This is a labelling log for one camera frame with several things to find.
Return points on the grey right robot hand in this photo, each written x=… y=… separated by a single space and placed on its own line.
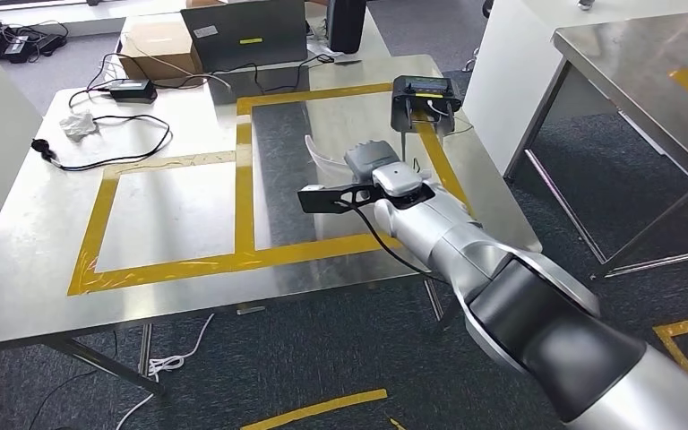
x=374 y=155

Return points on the white curved plastic part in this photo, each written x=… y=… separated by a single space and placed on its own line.
x=326 y=163

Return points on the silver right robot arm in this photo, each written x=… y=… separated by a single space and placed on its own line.
x=468 y=249

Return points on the steel workbench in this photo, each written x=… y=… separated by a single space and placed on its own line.
x=172 y=208

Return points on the black remote controller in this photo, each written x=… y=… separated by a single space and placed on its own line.
x=424 y=89

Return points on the white desk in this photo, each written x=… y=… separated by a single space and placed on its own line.
x=379 y=41

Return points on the black speaker box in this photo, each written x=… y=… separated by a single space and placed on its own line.
x=347 y=26

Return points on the dark grey laptop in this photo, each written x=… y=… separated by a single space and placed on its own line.
x=243 y=35

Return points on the brown cardboard box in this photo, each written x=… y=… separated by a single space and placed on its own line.
x=157 y=50

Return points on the black power adapter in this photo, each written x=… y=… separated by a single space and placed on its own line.
x=133 y=90

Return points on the steel table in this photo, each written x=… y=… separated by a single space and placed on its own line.
x=629 y=71

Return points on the crumpled white tissue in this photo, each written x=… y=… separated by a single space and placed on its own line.
x=77 y=126

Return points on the black power brick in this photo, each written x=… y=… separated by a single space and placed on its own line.
x=52 y=44
x=16 y=49

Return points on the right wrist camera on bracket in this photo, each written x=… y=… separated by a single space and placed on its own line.
x=320 y=199

